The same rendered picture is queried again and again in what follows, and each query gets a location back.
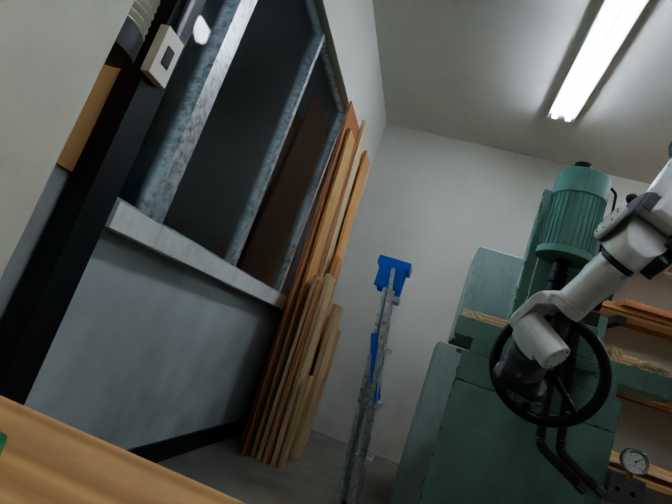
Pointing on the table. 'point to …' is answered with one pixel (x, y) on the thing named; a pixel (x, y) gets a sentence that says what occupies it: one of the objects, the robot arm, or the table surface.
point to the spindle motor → (574, 215)
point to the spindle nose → (557, 279)
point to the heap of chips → (653, 368)
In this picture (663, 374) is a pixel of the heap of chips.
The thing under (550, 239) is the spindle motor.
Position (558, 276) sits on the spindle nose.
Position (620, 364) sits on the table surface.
